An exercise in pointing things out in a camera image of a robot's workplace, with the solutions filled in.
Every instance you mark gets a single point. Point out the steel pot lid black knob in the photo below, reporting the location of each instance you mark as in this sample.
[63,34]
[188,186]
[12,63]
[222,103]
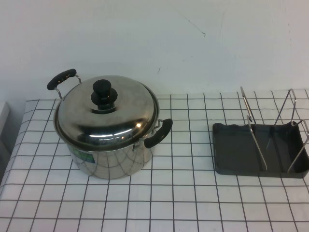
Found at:
[135,96]

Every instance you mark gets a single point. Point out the stainless steel cooking pot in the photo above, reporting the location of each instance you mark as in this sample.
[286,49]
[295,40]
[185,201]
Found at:
[116,164]

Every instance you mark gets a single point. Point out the black plastic rack tray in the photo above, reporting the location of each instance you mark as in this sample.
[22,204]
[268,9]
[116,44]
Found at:
[236,149]

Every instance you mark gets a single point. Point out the white black-grid tablecloth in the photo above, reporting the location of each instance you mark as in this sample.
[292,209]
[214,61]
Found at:
[169,193]

